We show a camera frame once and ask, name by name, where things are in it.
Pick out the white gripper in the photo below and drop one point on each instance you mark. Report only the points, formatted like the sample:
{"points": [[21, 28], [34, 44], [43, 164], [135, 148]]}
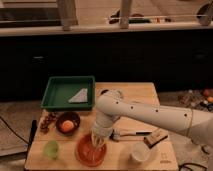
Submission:
{"points": [[99, 131]]}

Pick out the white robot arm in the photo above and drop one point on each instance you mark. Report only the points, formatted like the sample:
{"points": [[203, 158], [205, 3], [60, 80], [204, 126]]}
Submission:
{"points": [[194, 124]]}

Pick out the red bowl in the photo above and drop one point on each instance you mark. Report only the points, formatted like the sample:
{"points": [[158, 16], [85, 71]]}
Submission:
{"points": [[87, 154]]}

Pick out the dark brown bowl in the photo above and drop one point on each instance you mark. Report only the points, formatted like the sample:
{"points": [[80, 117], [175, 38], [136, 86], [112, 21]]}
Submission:
{"points": [[72, 116]]}

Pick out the orange fruit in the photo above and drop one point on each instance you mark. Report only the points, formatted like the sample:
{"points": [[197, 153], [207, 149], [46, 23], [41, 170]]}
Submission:
{"points": [[67, 126]]}

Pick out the wooden cutting board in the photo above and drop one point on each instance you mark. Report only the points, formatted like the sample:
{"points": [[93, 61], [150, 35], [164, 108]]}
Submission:
{"points": [[117, 157]]}

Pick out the grey folded cloth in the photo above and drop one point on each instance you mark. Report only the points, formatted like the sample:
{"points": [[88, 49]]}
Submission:
{"points": [[80, 96]]}

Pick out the green cup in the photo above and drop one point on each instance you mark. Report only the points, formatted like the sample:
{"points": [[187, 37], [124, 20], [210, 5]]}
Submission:
{"points": [[51, 149]]}

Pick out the bunch of brown grapes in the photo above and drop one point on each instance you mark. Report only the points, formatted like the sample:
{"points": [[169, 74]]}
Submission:
{"points": [[44, 126]]}

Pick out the brown scrub brush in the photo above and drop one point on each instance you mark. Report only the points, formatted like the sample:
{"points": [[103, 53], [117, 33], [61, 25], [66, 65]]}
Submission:
{"points": [[155, 137]]}

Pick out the green plastic tray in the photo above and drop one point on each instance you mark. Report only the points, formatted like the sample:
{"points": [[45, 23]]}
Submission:
{"points": [[60, 89]]}

